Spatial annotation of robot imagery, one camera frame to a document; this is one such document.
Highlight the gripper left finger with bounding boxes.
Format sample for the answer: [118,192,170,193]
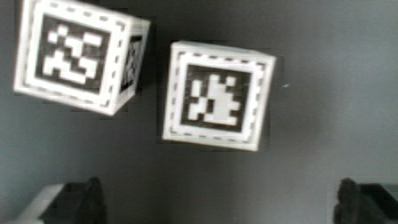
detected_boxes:
[10,177,106,224]

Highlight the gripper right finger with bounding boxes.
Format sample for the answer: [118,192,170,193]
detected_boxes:
[331,178,398,224]

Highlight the white tagged cube right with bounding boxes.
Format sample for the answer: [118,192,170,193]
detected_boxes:
[161,41,276,151]

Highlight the white tagged cube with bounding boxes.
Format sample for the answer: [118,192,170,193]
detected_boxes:
[161,41,276,151]
[13,0,150,115]

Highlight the white tagged cube left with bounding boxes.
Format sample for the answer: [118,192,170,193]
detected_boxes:
[13,0,150,115]

